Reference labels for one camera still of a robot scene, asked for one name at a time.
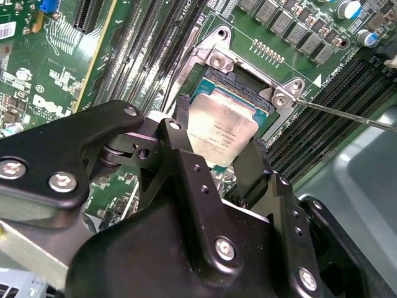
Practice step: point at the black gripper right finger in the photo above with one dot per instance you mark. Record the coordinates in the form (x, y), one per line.
(288, 217)

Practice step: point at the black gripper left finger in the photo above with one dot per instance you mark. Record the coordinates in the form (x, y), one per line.
(46, 149)

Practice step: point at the silver CPU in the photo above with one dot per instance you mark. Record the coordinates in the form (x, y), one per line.
(223, 127)

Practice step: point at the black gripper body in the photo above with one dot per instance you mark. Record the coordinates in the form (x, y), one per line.
(149, 257)

